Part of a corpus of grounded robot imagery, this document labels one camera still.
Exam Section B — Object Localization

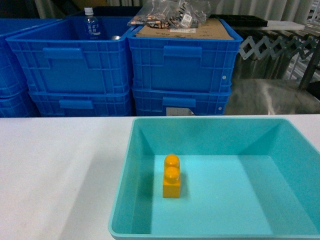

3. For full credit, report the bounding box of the yellow two-stud toy block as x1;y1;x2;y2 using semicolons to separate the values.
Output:
162;154;181;198

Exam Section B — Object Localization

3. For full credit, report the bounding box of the blue crate bottom right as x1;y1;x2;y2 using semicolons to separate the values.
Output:
132;87;231;116

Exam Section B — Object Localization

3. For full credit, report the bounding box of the blue crate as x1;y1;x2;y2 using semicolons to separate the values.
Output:
128;19;243;93
6;16;133;95
28;91;133;117
132;87;231;116

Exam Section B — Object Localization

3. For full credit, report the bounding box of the blue crate top right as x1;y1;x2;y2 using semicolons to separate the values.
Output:
128;19;243;93

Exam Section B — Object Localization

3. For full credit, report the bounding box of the blue crate bottom left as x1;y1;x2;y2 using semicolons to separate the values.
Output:
28;91;133;117

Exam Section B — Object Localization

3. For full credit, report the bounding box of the teal plastic tray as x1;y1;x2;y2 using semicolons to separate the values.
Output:
108;117;320;240

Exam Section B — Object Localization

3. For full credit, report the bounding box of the clear bag of parts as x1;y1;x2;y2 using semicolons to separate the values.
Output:
127;0;213;30

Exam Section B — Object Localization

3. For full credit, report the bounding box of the brown cardboard sheet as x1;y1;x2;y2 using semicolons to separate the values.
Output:
135;18;235;40

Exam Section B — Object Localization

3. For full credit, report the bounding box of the clear water bottle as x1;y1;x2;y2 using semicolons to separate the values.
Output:
83;7;102;40

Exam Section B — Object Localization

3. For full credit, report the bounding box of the blue crate top left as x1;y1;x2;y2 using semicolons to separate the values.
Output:
6;16;133;95

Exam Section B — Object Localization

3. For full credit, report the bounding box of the black foam tray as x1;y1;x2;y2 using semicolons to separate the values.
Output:
209;14;268;27

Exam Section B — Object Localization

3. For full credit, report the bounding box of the blue crates far left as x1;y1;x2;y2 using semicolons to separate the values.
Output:
0;18;57;118

